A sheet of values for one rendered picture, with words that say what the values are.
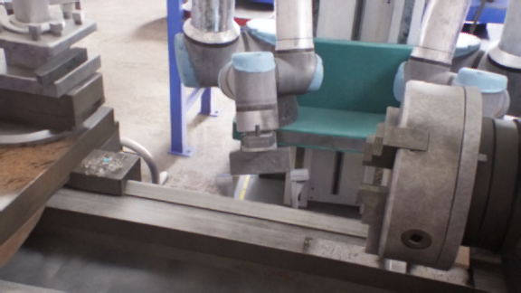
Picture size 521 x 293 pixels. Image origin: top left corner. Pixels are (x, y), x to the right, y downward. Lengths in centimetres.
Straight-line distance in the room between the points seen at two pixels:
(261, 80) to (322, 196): 97
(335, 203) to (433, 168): 143
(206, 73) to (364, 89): 50
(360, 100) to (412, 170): 115
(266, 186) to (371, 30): 69
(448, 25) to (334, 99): 56
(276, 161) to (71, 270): 46
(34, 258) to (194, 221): 33
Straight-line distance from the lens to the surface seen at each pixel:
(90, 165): 130
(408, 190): 78
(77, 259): 131
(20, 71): 127
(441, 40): 146
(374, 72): 189
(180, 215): 121
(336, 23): 192
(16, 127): 131
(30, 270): 131
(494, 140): 86
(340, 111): 192
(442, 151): 79
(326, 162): 212
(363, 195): 90
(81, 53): 128
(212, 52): 165
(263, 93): 129
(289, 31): 144
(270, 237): 116
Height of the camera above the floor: 154
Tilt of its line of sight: 30 degrees down
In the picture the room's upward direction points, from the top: 3 degrees clockwise
